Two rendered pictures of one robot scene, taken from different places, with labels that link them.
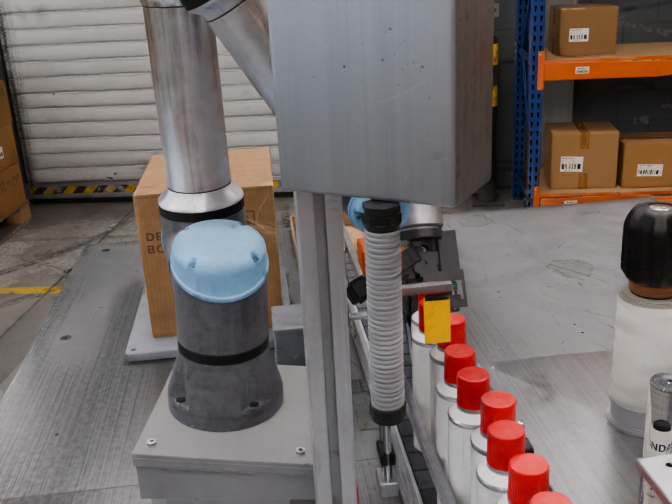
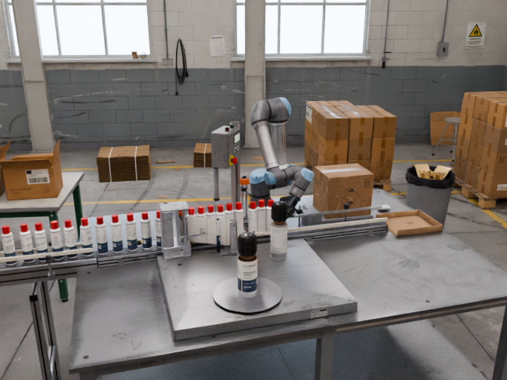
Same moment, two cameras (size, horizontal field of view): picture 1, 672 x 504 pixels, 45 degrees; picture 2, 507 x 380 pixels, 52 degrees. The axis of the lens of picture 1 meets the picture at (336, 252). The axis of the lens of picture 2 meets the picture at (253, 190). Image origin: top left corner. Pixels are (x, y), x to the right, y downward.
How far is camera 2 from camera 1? 2.84 m
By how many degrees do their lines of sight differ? 74
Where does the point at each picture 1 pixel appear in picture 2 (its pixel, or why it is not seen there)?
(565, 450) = (262, 247)
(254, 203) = (326, 181)
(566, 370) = (302, 249)
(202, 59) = (274, 136)
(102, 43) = not seen: outside the picture
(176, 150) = not seen: hidden behind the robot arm
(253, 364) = (254, 198)
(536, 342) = (337, 255)
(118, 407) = not seen: hidden behind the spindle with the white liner
